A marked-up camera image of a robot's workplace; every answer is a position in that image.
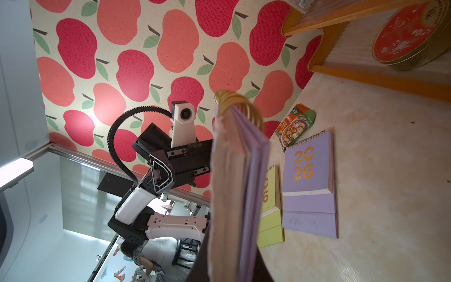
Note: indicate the left aluminium corner post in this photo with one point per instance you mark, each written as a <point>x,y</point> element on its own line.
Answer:
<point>106,166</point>

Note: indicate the purple calendar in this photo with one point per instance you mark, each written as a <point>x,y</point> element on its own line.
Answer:
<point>239,161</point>
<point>308,188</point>

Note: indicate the wooden three-tier shelf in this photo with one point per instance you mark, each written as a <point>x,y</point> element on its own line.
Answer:
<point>349,29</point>

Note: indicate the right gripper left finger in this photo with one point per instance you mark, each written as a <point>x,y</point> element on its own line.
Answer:
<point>199,272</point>

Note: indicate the person in white shirt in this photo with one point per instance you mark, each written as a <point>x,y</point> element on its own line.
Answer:
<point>162,256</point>

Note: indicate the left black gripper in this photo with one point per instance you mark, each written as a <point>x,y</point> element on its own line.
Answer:
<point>170,167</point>

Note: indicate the red flat tin can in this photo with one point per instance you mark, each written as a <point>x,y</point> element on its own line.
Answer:
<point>414,36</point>

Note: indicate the green red food packet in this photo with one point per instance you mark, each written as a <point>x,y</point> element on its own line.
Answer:
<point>294,125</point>

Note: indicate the yellow-green calendar left front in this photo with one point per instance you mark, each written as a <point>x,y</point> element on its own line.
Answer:
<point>270,230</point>

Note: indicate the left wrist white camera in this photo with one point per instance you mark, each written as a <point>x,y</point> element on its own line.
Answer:
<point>183,123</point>

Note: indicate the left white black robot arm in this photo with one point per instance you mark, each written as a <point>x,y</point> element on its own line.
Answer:
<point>136,222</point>

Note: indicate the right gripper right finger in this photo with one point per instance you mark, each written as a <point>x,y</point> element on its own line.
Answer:
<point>261,273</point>

